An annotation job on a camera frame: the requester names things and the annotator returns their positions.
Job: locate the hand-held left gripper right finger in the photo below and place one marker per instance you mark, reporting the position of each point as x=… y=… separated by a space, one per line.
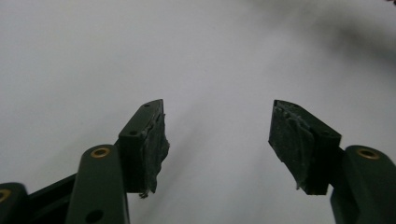
x=299 y=146

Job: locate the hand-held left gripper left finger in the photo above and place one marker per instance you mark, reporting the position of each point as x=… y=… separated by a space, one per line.
x=137 y=149

